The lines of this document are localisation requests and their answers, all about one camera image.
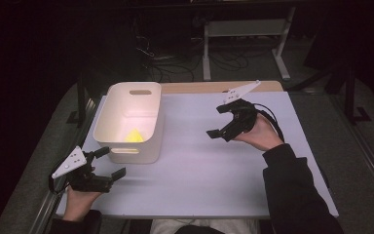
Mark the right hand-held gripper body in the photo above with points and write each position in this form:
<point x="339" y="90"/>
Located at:
<point x="242" y="118"/>

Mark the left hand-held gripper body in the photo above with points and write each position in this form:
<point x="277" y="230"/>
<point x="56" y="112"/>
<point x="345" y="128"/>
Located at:
<point x="89" y="182"/>

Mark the yellow shuttlecock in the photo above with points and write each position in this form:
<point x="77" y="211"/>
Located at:
<point x="134" y="136"/>

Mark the white plastic storage bin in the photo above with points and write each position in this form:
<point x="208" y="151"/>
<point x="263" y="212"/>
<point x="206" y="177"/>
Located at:
<point x="126" y="113"/>

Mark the person's left hand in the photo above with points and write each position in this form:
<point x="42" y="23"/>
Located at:
<point x="78" y="204"/>

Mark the person's right hand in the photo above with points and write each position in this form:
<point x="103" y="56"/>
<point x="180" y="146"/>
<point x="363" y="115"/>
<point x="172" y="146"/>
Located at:
<point x="263" y="135"/>

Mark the black metal stand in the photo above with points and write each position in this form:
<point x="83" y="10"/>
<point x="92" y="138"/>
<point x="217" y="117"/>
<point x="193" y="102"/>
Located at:
<point x="82" y="97"/>
<point x="350" y="97"/>

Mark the person's lap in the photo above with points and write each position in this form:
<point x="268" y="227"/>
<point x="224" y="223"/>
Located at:
<point x="204" y="226"/>

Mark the aluminium rail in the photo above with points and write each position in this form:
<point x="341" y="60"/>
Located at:
<point x="50" y="201"/>
<point x="363" y="139"/>

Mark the white metal table frame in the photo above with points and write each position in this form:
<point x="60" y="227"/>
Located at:
<point x="246" y="27"/>

